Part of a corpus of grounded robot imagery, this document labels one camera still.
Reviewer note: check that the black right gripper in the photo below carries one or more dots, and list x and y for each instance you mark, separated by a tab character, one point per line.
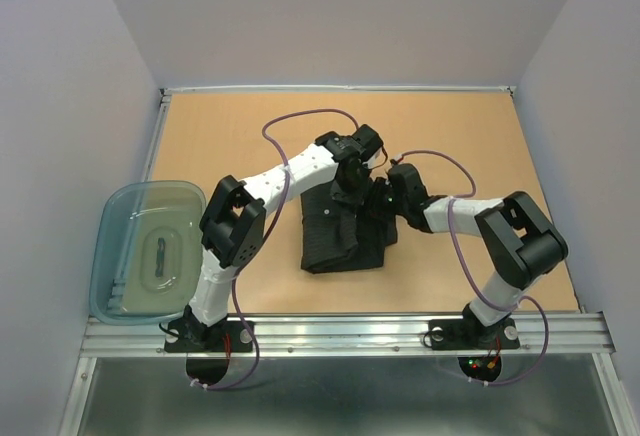
381	184

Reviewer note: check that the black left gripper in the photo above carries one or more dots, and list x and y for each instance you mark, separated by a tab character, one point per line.
364	173

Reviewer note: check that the black pinstriped long sleeve shirt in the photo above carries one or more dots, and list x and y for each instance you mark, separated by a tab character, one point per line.
339	239

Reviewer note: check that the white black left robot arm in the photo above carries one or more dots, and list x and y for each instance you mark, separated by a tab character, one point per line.
233	223

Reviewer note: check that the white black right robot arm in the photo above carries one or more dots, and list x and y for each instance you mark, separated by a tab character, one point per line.
522	243

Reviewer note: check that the clear teal plastic bin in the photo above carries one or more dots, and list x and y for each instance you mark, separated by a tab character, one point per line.
148	253

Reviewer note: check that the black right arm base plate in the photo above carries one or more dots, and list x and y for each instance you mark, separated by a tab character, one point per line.
465	335

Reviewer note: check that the aluminium front mounting rail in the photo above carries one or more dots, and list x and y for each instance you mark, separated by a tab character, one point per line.
344	335

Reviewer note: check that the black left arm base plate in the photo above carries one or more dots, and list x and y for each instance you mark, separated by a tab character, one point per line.
225	337

